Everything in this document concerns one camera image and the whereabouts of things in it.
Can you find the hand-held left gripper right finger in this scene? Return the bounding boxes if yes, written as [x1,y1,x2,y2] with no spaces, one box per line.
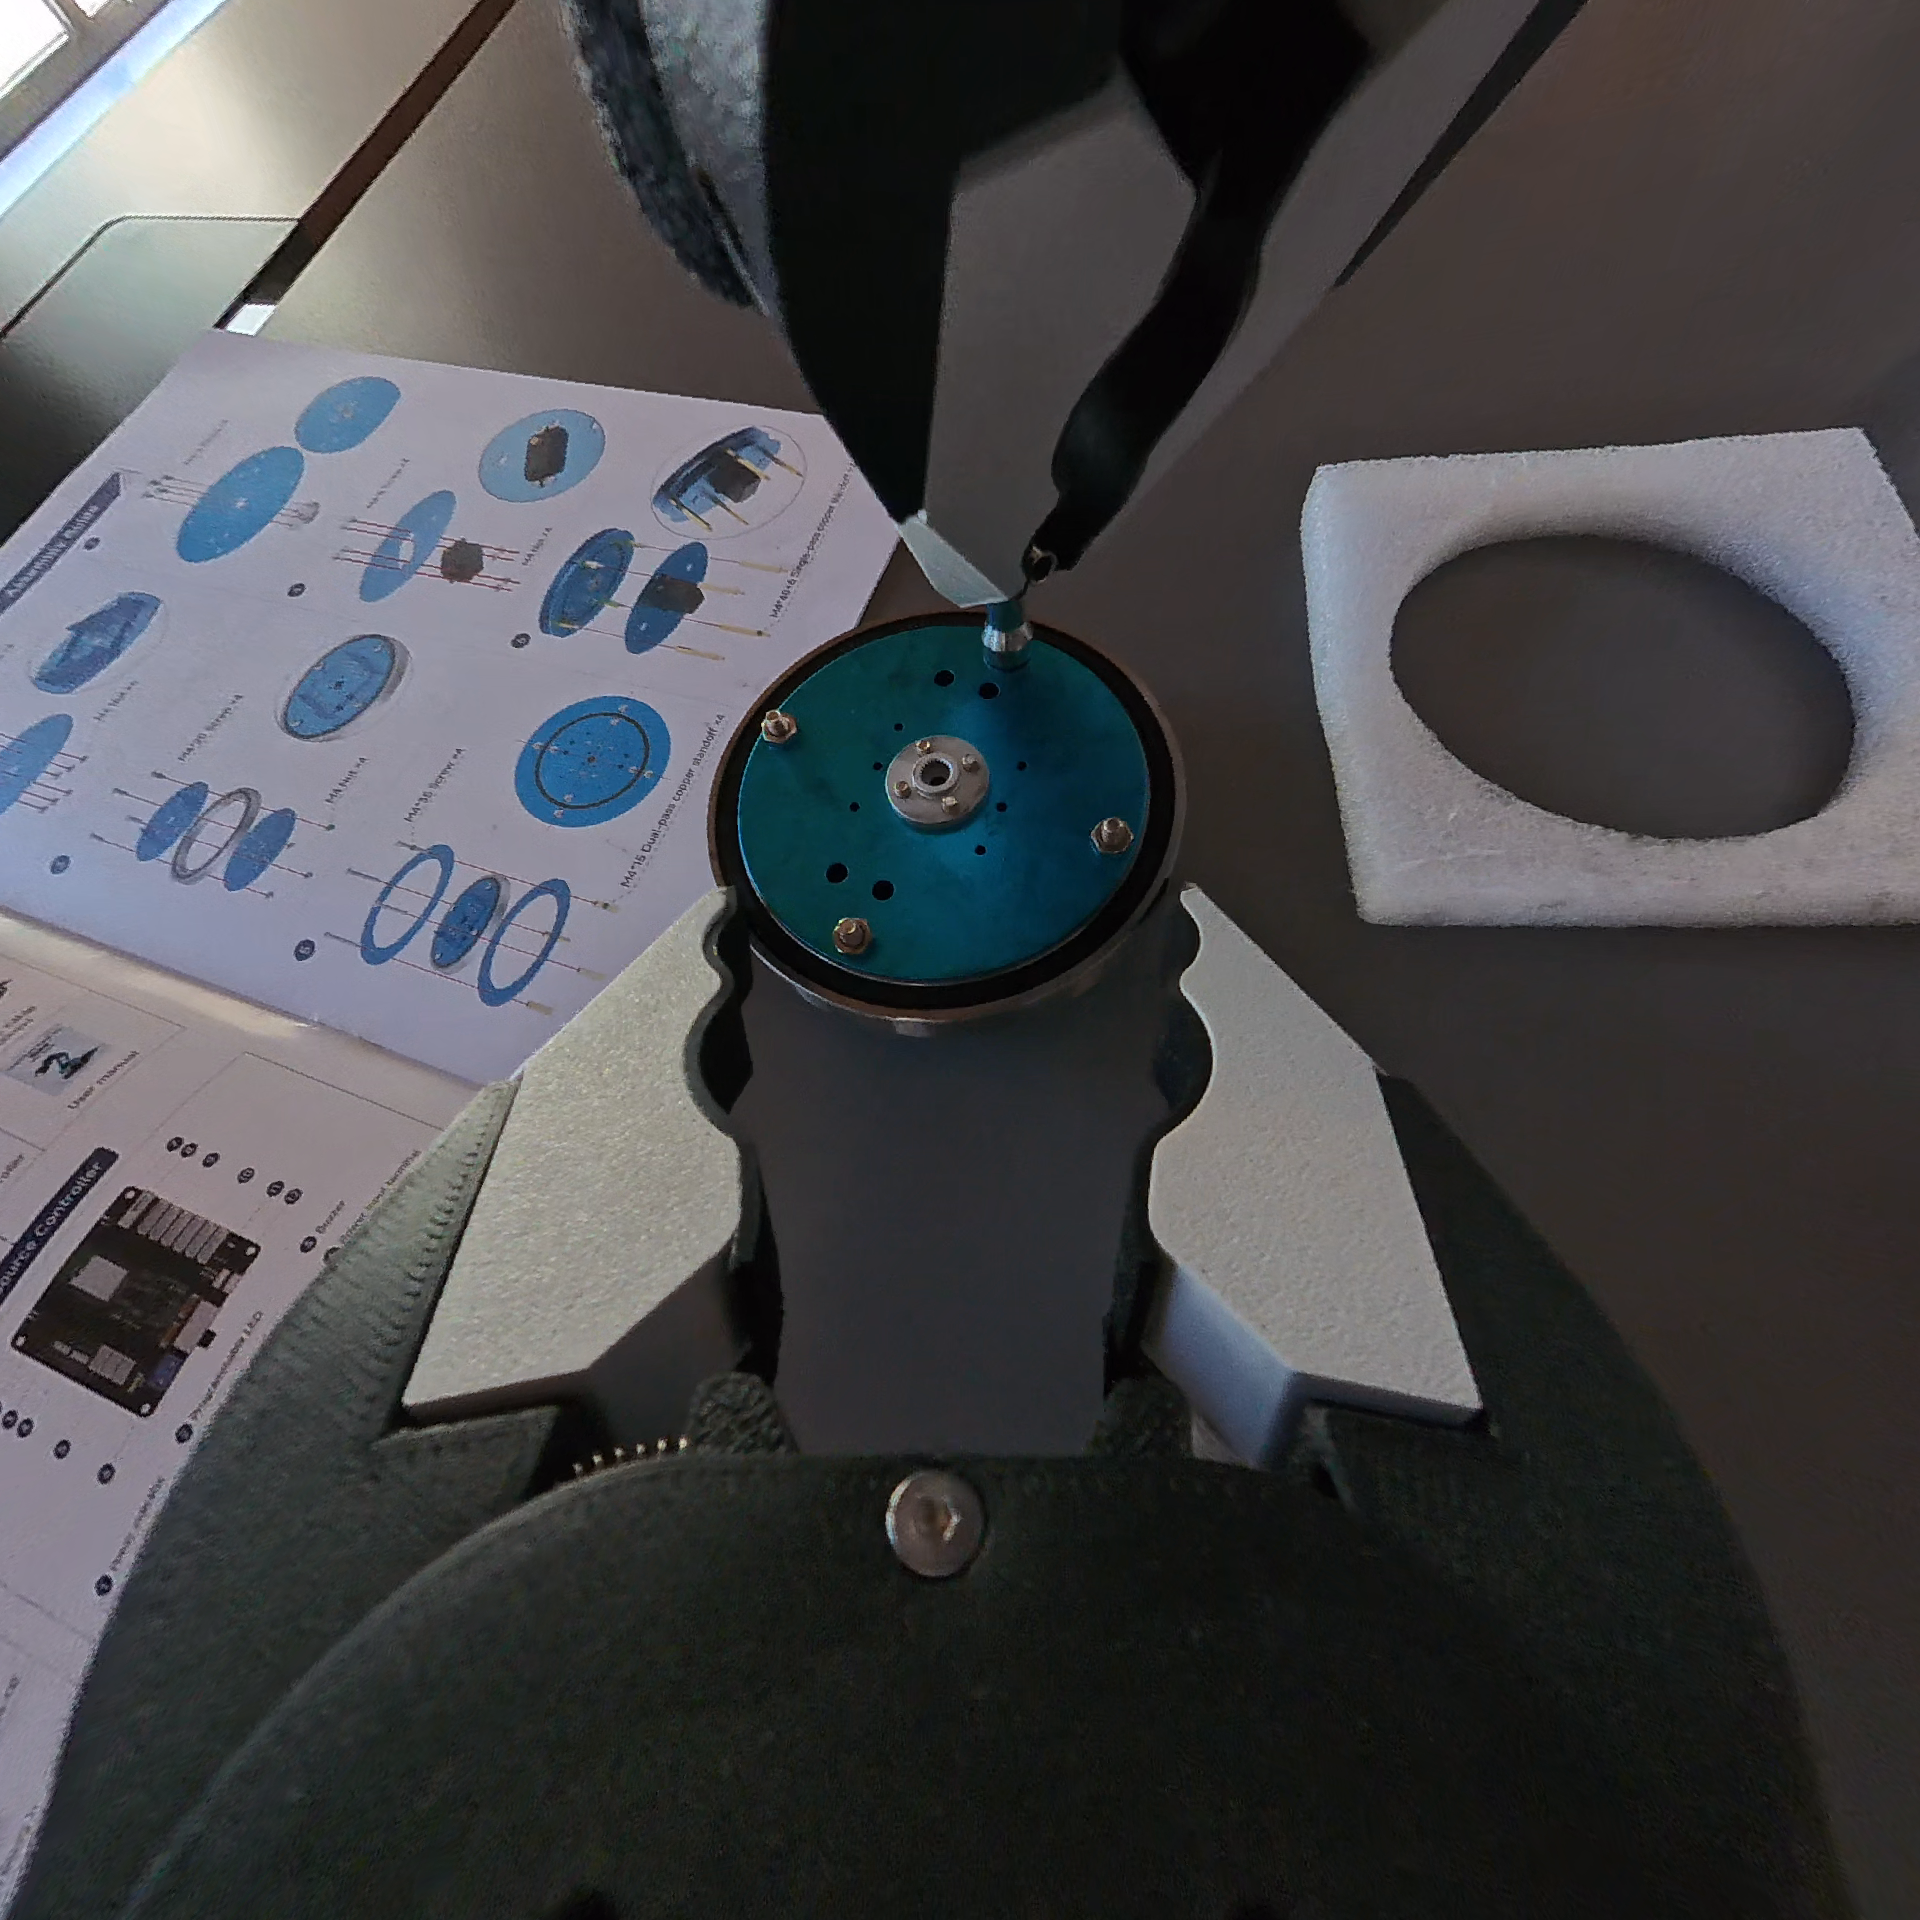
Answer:
[1101,882,1491,1470]

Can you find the black desk cable cover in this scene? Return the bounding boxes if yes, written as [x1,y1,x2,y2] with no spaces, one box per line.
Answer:
[0,216,302,338]

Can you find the open instruction booklet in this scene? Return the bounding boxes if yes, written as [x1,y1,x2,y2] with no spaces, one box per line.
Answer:
[0,330,903,1771]

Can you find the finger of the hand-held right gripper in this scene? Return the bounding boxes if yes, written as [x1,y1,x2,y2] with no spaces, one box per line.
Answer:
[1024,0,1575,585]
[778,192,999,608]

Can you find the blue round metal turntable disc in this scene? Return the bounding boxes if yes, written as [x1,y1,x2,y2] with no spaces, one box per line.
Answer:
[709,608,1187,1038]

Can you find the adjoining black desk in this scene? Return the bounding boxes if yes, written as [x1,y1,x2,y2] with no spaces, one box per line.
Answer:
[0,0,527,513]

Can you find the white foam packing frame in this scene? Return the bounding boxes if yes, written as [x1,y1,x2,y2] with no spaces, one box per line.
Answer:
[1302,427,1920,928]

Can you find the small silver standoff screw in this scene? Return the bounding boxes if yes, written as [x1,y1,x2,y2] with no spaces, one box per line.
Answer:
[975,545,1061,665]

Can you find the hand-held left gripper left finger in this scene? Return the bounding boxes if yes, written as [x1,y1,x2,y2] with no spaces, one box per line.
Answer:
[402,888,789,1421]

